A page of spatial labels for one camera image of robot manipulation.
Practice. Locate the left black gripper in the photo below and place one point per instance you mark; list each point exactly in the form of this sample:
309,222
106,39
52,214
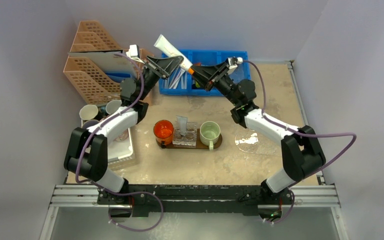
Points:
164,67

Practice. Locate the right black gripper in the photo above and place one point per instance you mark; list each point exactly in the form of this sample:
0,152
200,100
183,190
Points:
214,78

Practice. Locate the light green ceramic mug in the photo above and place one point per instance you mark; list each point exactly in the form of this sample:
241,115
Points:
209,135

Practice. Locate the clear glass toothbrush holder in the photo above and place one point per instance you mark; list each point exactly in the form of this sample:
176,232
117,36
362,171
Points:
189,140

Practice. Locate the orange translucent cup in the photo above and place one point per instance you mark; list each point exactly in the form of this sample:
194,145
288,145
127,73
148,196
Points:
164,131

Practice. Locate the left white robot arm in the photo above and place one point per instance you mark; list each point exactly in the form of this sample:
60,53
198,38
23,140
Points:
87,151

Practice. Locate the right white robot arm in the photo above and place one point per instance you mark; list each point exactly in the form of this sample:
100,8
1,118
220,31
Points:
301,152

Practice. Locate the brown wooden oval tray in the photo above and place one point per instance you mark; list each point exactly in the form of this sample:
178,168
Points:
198,145

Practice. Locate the blue plastic compartment bin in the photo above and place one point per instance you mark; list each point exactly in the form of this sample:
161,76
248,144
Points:
187,86

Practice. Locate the white paper folder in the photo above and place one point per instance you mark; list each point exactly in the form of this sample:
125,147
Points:
117,68

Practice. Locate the peach plastic desk organizer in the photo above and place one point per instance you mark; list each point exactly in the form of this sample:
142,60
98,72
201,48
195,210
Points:
93,85

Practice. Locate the cream ceramic mug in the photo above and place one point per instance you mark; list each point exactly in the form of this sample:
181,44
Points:
88,112

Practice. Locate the purple ceramic mug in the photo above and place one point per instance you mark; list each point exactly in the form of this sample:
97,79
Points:
89,123

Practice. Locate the white plastic cup bin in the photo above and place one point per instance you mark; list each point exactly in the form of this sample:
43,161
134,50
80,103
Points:
120,149

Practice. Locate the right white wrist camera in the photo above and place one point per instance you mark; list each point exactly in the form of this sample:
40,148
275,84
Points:
234,62

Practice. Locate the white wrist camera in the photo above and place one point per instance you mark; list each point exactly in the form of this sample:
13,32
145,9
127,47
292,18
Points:
134,53
234,62

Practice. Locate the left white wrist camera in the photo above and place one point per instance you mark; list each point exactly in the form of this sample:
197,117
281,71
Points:
134,53

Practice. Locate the black aluminium base frame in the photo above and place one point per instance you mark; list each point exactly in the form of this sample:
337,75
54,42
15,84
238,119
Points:
239,199

